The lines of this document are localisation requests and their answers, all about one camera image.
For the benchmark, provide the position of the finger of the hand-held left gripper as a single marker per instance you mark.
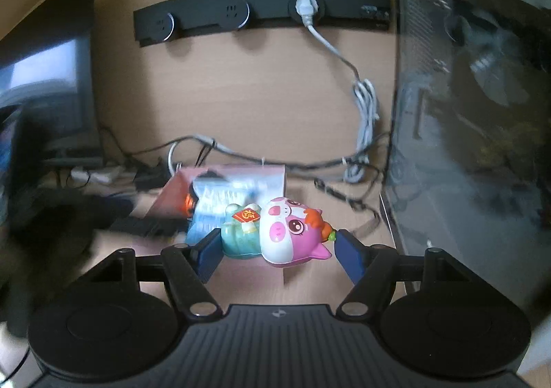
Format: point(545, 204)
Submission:
point(142, 227)
point(116, 207)

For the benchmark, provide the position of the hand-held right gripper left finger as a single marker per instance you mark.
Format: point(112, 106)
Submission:
point(211, 256)

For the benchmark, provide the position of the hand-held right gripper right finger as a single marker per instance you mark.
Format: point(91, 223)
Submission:
point(349, 256)

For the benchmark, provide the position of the orange plastic toy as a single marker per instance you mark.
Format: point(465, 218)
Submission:
point(190, 203)

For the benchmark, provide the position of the blue wet wipes packet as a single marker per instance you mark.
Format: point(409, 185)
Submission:
point(215, 202)

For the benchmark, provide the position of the pink pig figurine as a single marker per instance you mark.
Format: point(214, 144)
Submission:
point(284, 233)

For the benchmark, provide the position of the pink cardboard box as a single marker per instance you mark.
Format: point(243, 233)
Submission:
point(271, 181)

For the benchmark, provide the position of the wooden desktop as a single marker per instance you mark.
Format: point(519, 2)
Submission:
point(310, 194)

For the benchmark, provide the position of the white power strip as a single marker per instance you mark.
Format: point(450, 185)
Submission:
point(97, 175)

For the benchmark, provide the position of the black power brick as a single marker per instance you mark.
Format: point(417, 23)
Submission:
point(150, 177)

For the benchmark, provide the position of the black computer monitor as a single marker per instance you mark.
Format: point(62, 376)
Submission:
point(51, 69)

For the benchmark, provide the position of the computer tower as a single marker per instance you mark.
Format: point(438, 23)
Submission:
point(473, 134)

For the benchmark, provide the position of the black wall socket rail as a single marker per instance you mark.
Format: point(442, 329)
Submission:
point(267, 0)

